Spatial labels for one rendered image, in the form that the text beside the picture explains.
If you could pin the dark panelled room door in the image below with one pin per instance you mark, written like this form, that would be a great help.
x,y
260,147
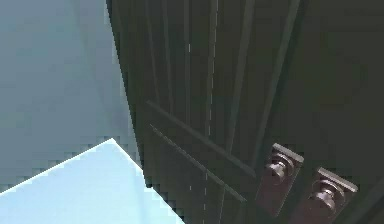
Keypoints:
x,y
206,100

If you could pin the dark round door knob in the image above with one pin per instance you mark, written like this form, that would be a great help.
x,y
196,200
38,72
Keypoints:
x,y
325,200
279,176

